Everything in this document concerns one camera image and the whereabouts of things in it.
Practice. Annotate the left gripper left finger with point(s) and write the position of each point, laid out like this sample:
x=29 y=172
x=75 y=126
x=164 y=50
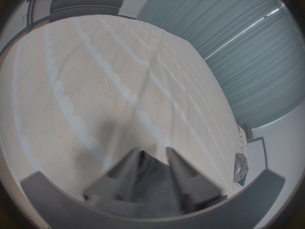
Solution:
x=119 y=187

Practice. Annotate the blue-green curtain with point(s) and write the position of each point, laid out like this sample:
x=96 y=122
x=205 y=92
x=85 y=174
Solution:
x=238 y=80

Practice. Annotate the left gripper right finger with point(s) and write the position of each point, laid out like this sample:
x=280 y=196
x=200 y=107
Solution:
x=190 y=189

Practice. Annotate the black garment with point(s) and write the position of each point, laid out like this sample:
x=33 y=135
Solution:
x=154 y=182

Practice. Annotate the grey bedside table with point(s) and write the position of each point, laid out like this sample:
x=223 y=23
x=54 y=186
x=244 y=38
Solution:
x=249 y=131

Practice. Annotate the pile of clothes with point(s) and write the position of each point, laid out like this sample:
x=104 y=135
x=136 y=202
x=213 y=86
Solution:
x=240 y=168

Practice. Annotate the white printed pillow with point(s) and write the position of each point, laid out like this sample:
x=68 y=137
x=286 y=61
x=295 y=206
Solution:
x=242 y=139

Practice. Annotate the bed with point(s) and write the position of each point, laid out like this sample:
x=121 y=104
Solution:
x=95 y=80

